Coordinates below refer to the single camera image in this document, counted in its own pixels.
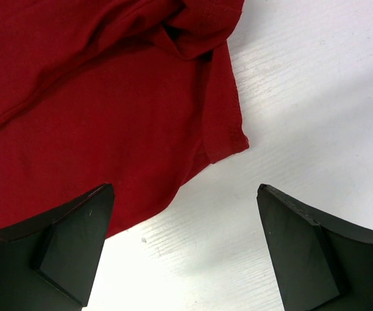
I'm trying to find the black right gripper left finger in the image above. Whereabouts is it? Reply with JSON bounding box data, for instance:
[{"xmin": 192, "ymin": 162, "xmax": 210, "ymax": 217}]
[{"xmin": 0, "ymin": 184, "xmax": 115, "ymax": 311}]

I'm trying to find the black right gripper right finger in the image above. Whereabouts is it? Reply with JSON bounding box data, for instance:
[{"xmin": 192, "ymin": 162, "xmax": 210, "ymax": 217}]
[{"xmin": 257, "ymin": 184, "xmax": 373, "ymax": 310}]

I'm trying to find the dark red t shirt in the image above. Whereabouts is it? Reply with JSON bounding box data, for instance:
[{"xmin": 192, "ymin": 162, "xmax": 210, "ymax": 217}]
[{"xmin": 0, "ymin": 1, "xmax": 249, "ymax": 235}]

